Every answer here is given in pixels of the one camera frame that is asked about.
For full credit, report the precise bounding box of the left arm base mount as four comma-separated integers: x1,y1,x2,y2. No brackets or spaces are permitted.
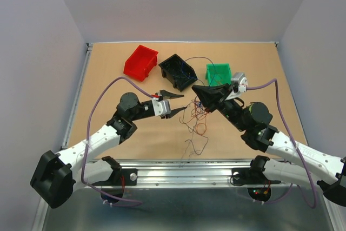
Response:
96,168,138,186

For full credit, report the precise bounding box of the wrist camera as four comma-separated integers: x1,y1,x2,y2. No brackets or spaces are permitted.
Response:
225,72,248,101
152,93,171,118

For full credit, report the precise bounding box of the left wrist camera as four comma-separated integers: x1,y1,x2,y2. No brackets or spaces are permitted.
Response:
152,93,171,118

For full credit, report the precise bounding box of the blue thin cable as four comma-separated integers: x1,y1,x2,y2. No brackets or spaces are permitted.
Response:
172,56,217,107

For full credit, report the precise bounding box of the black plastic bin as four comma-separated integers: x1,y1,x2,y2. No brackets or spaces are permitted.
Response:
158,54,198,92

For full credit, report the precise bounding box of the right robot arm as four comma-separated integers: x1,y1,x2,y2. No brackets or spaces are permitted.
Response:
192,84,345,207

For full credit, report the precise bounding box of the thin black cable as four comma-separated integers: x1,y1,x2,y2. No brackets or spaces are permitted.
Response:
178,103,210,168

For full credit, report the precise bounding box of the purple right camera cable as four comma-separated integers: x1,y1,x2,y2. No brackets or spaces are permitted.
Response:
245,78,317,209

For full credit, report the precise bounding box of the red plastic bin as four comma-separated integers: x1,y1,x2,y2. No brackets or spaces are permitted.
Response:
123,45,158,82

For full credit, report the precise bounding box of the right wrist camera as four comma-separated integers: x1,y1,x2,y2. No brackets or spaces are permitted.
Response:
225,72,248,101

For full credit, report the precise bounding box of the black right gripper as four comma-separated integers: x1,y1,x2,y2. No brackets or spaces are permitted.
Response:
191,83,248,132

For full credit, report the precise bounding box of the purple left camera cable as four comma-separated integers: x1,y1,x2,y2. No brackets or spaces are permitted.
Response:
81,76,160,208

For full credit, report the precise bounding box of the green plastic bin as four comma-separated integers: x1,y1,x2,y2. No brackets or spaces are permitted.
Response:
205,63,232,87

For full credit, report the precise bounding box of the purple camera cable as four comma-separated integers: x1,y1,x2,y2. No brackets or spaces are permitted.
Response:
81,76,160,208
245,78,317,209

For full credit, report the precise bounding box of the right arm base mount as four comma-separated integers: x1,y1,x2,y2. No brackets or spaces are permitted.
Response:
230,167,281,186

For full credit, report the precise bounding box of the aluminium table frame rail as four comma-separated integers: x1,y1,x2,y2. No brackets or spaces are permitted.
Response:
32,42,346,231

